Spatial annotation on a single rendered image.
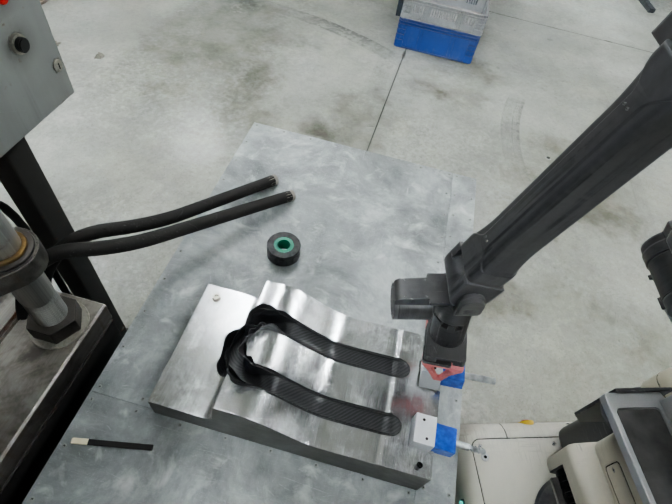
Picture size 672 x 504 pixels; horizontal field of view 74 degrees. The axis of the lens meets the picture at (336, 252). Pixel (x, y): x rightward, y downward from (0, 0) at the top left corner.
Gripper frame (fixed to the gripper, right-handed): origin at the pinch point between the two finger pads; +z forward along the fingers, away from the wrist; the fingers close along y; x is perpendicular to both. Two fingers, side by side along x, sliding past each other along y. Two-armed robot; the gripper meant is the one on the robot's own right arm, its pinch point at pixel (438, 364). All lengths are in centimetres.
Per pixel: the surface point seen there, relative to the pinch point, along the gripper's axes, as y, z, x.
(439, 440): 11.3, 5.4, 1.7
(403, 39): -307, 42, -39
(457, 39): -306, 38, 0
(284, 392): 11.3, 0.6, -25.4
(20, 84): -16, -37, -80
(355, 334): -4.9, 2.5, -16.1
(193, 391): 13.4, 3.3, -42.0
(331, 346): -1.1, 2.5, -20.0
